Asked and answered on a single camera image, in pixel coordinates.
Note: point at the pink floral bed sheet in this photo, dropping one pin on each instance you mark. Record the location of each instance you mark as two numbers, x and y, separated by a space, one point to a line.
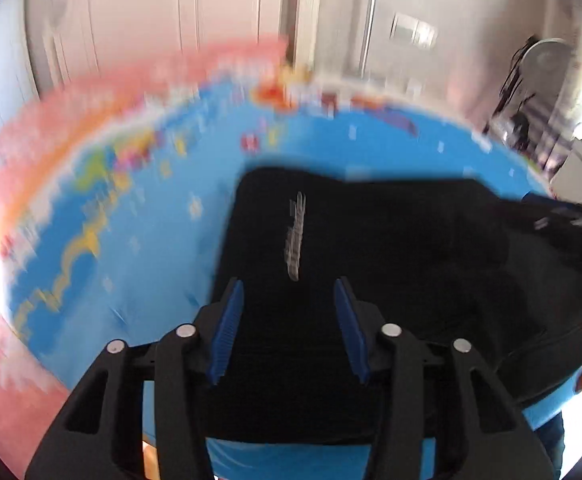
35 149

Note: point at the black pants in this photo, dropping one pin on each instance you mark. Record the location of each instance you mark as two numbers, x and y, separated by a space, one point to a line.
434 256

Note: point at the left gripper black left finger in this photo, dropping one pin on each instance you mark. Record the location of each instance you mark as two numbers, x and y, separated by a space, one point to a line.
97 432

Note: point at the blue cartoon print blanket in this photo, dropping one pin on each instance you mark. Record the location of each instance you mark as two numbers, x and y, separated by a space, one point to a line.
137 227

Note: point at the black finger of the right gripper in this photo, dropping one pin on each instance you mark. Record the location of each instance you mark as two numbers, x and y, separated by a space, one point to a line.
557 221

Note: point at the white wall socket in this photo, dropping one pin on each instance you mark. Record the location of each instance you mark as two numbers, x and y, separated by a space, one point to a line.
418 33

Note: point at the white wooden headboard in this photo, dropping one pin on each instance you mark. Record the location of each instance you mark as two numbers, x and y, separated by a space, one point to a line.
68 39

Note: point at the white standing fan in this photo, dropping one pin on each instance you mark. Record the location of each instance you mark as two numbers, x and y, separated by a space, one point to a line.
538 69

